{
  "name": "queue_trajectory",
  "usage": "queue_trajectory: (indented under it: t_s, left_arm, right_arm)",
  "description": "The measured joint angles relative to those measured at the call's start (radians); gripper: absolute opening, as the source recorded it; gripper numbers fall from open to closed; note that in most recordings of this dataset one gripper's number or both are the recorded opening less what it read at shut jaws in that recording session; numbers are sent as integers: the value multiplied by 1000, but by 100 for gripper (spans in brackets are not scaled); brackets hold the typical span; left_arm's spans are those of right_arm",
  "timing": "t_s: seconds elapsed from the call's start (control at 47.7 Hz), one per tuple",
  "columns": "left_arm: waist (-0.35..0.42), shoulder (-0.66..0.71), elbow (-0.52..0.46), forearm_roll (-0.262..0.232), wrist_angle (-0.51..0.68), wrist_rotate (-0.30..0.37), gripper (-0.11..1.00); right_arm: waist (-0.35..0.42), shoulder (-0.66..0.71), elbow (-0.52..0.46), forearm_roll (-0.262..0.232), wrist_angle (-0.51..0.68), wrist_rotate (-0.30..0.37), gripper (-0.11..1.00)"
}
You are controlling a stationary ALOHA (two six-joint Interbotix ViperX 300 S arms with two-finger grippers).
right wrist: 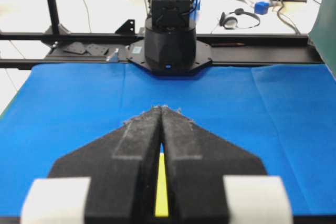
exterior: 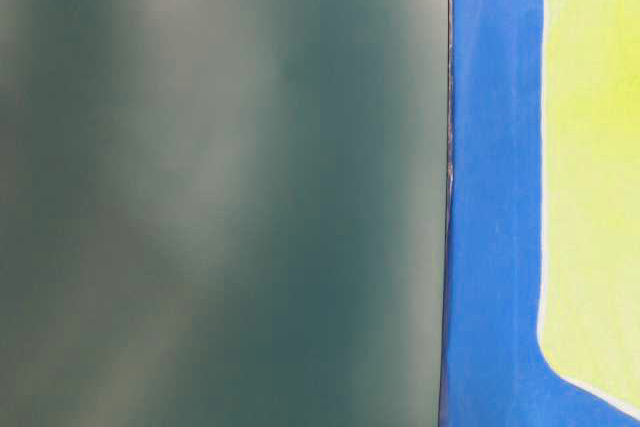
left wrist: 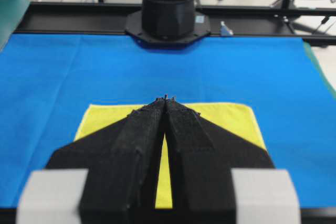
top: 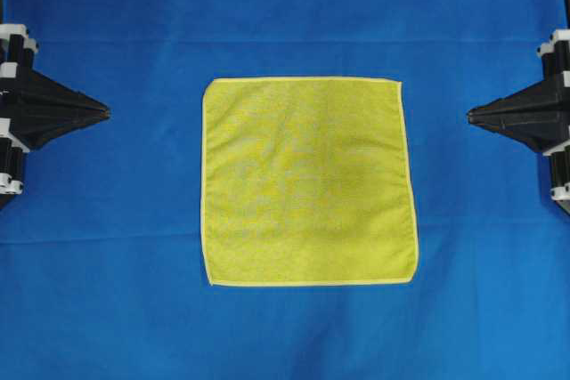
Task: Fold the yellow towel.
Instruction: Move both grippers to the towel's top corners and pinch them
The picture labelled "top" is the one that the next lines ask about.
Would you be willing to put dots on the yellow-green towel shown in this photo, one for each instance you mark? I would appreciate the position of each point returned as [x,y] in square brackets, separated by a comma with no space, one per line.
[306,181]

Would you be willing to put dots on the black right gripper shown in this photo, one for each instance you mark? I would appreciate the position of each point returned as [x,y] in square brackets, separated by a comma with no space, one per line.
[546,134]

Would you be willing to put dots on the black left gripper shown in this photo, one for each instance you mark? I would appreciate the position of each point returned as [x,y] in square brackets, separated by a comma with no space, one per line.
[18,49]

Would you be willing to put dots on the blue table cloth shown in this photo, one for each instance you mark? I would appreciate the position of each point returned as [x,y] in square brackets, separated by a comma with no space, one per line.
[102,275]

